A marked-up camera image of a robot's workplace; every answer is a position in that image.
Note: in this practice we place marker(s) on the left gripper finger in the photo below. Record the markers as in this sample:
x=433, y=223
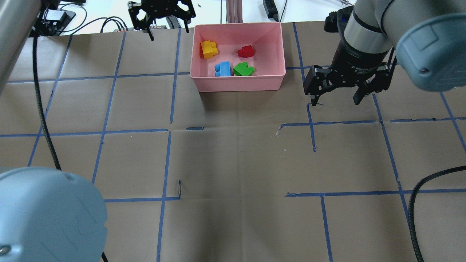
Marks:
x=186, y=26
x=149, y=33

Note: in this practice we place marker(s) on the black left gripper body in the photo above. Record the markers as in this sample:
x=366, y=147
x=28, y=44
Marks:
x=160, y=8

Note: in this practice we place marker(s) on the red toy block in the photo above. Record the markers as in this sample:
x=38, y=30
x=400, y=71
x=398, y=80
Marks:
x=246, y=52

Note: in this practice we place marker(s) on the yellow toy block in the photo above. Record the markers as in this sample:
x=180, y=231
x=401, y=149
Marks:
x=208, y=49

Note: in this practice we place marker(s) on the green toy block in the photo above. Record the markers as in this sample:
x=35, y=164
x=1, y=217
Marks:
x=243, y=69

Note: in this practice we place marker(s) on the aluminium frame post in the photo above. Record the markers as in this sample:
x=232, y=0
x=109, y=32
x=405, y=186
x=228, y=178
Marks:
x=234, y=11

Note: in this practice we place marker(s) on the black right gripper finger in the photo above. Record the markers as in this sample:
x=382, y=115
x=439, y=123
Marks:
x=364, y=89
x=318, y=91

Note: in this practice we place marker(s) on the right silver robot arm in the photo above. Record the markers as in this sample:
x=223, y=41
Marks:
x=426, y=37

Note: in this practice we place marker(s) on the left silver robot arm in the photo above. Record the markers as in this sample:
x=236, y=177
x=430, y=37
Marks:
x=107, y=99

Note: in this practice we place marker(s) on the pink plastic box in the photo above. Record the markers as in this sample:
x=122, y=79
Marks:
x=268, y=61

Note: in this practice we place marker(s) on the blue toy block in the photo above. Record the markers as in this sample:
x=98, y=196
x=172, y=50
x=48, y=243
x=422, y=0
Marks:
x=223, y=69

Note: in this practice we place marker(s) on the black power adapter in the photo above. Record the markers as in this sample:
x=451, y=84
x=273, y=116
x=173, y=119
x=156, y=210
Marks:
x=271, y=9

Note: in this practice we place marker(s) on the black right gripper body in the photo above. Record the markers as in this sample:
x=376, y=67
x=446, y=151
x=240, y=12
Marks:
x=358, y=60

